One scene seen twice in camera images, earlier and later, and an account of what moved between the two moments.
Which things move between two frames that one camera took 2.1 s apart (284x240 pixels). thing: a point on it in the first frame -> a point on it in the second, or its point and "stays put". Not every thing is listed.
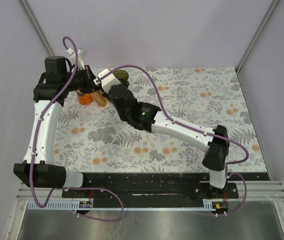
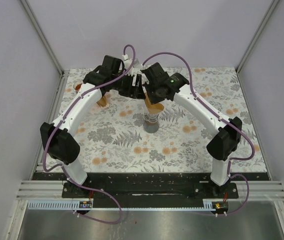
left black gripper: [89, 77] -> [137, 91]
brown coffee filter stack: [101, 100] stays put
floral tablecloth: [89, 139] stays put
